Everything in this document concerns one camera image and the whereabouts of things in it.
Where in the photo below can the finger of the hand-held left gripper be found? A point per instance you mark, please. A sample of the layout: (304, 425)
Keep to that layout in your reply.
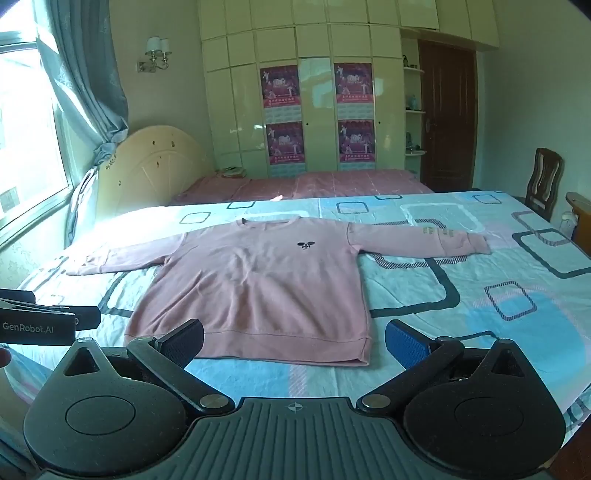
(87, 317)

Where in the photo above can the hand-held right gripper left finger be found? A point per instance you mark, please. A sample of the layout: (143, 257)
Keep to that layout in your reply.
(182, 344)

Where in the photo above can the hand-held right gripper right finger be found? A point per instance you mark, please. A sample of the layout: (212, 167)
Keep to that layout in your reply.
(408, 344)

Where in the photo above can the pink sweatshirt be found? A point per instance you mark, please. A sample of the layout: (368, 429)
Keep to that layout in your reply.
(258, 286)

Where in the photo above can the person's left hand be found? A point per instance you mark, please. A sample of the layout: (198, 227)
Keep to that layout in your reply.
(4, 358)

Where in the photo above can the patterned light blue bed sheet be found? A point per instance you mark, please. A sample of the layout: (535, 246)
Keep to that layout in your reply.
(461, 295)

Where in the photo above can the cream wooden headboard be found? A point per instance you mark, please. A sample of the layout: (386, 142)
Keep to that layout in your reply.
(147, 170)

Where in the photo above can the telephone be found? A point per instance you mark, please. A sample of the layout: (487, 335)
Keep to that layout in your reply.
(232, 171)

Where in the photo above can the window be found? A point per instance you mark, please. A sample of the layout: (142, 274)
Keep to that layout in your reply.
(27, 129)

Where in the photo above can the wooden furniture piece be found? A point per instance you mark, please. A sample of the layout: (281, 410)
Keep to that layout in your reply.
(581, 217)

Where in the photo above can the dark wooden chair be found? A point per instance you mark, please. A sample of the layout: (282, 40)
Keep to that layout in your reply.
(547, 180)

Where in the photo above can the dark wooden door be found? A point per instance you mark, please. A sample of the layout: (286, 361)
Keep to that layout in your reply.
(448, 115)

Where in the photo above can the blue bottle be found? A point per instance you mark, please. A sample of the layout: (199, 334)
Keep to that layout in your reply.
(414, 101)

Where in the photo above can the cream glossy wardrobe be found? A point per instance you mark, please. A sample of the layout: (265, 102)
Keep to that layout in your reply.
(231, 106)

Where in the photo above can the blue grey curtain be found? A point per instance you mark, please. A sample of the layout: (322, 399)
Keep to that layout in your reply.
(87, 69)

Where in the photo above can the purple wall poster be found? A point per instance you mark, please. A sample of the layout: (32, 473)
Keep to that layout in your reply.
(279, 90)
(286, 147)
(356, 145)
(353, 87)

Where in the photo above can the corner wall shelf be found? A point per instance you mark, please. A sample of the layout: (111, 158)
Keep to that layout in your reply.
(413, 113)

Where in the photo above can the wall lamp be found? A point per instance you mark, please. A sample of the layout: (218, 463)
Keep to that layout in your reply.
(157, 53)

